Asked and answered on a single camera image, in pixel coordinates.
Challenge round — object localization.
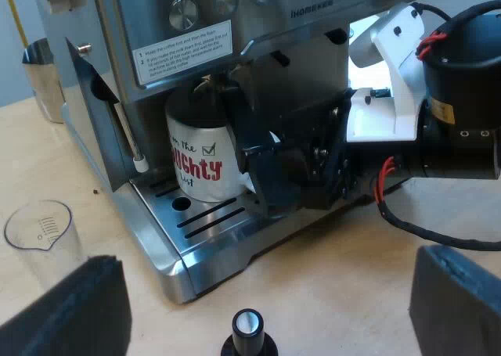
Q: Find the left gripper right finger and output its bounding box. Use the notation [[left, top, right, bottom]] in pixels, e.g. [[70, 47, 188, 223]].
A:
[[408, 243, 501, 356]]

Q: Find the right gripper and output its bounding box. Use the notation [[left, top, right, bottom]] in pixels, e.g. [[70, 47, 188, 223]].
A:
[[220, 77, 377, 220]]

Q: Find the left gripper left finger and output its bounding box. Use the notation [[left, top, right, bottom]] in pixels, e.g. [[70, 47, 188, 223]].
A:
[[0, 255, 133, 356]]

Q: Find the white mug red black print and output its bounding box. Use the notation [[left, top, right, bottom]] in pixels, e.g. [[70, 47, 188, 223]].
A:
[[164, 75, 281, 203]]

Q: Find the steel espresso machine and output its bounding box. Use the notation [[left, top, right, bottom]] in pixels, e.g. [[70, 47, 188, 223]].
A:
[[30, 0, 448, 305]]

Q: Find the clear measuring glass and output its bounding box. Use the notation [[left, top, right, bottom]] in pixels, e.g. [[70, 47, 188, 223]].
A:
[[3, 200, 89, 294]]

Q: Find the small black tamper with knob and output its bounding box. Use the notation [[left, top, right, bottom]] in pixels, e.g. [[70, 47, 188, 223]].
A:
[[220, 308, 279, 356]]

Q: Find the black cable with red wires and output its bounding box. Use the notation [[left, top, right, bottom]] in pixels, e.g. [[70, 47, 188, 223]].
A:
[[374, 156, 501, 252]]

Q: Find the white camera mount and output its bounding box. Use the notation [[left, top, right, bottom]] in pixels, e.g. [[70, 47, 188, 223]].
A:
[[346, 2, 428, 142]]

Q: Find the yellow cable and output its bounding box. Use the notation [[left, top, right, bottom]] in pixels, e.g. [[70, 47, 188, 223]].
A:
[[2, 0, 29, 49]]

